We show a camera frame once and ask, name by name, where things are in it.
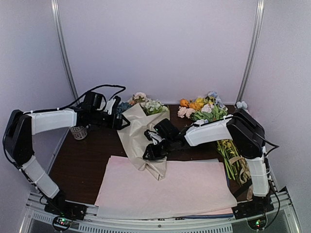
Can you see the pink flower long stem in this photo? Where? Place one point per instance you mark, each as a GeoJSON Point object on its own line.
{"type": "Point", "coordinates": [138, 97]}

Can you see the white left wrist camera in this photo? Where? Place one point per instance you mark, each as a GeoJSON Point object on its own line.
{"type": "Point", "coordinates": [112, 105]}

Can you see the beige ribbon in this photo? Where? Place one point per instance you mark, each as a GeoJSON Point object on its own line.
{"type": "Point", "coordinates": [243, 173]}

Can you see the blue hydrangea bunch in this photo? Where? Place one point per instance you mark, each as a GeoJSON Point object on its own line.
{"type": "Point", "coordinates": [122, 107]}

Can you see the pile of fake flowers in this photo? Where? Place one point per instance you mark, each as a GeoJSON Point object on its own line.
{"type": "Point", "coordinates": [207, 110]}

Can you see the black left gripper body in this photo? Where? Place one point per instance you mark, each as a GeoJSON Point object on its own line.
{"type": "Point", "coordinates": [96, 120]}

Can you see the front aluminium rail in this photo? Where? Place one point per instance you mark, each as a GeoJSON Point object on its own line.
{"type": "Point", "coordinates": [282, 219]}

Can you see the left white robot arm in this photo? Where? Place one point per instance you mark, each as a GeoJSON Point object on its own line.
{"type": "Point", "coordinates": [28, 134]}

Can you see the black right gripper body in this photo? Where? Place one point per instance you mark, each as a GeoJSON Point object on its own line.
{"type": "Point", "coordinates": [163, 151]}

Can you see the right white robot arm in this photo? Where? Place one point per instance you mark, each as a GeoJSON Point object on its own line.
{"type": "Point", "coordinates": [245, 132]}

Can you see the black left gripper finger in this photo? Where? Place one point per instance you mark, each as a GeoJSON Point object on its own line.
{"type": "Point", "coordinates": [125, 121]}
{"type": "Point", "coordinates": [120, 127]}

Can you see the stack of pastel paper sheets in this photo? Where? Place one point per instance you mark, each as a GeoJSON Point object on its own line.
{"type": "Point", "coordinates": [188, 188]}

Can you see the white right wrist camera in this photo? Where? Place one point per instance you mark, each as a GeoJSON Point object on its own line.
{"type": "Point", "coordinates": [153, 137]}

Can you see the grey-white wrapping paper sheet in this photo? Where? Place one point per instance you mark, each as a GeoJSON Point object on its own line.
{"type": "Point", "coordinates": [134, 141]}

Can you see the right aluminium frame post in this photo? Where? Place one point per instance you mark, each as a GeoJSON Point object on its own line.
{"type": "Point", "coordinates": [252, 50]}

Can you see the aluminium frame post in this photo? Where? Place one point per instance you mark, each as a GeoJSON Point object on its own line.
{"type": "Point", "coordinates": [252, 50]}
{"type": "Point", "coordinates": [62, 45]}

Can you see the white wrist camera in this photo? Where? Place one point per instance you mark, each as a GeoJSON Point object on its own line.
{"type": "Point", "coordinates": [112, 105]}
{"type": "Point", "coordinates": [153, 137]}

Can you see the patterned mug with yellow inside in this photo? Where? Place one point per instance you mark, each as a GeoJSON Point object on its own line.
{"type": "Point", "coordinates": [79, 132]}

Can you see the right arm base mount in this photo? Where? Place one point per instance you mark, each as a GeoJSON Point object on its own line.
{"type": "Point", "coordinates": [254, 213]}

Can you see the left aluminium frame post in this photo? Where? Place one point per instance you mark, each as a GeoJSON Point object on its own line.
{"type": "Point", "coordinates": [62, 45]}

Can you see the white hydrangea green leaf bunch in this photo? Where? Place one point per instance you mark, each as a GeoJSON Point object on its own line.
{"type": "Point", "coordinates": [152, 107]}

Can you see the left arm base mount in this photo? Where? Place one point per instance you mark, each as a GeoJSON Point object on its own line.
{"type": "Point", "coordinates": [64, 217]}

